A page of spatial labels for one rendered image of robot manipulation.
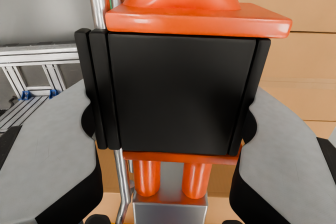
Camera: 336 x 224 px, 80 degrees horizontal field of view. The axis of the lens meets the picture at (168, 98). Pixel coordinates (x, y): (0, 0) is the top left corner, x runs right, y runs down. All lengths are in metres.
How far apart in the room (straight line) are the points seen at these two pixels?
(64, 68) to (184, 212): 1.25
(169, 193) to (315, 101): 0.97
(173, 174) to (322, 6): 0.82
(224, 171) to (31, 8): 1.43
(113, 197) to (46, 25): 1.28
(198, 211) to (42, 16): 1.48
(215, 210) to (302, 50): 0.68
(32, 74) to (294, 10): 1.38
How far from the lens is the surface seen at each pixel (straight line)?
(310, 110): 1.12
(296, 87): 1.01
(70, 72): 1.36
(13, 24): 1.68
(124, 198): 0.17
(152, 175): 0.16
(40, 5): 1.55
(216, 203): 0.47
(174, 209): 0.19
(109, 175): 0.48
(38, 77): 1.49
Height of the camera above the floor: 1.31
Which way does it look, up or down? 58 degrees down
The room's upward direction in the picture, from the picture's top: 177 degrees counter-clockwise
